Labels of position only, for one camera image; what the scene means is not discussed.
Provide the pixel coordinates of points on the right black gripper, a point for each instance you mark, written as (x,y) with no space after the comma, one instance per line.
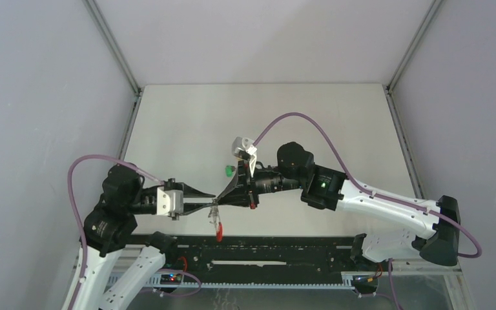
(251,186)

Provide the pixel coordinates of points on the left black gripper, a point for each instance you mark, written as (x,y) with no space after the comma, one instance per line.
(170,184)

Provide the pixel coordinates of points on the green tag key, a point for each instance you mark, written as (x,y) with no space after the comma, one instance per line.
(230,170)

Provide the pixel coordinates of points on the metal keyring holder red handle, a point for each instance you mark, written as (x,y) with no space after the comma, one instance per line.
(214,217)

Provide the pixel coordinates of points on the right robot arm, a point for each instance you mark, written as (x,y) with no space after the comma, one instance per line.
(428,230)

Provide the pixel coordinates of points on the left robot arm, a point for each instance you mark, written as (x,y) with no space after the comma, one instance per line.
(106,230)

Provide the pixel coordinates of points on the electronics board with leds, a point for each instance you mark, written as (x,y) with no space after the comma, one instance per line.
(171,279)

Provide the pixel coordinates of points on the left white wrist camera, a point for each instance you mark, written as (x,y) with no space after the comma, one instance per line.
(169,203)

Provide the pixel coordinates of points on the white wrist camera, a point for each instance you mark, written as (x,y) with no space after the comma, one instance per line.
(244,149)
(169,203)

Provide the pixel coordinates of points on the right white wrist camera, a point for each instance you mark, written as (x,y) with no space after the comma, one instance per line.
(244,149)

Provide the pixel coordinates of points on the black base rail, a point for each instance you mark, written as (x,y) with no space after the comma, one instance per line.
(256,260)

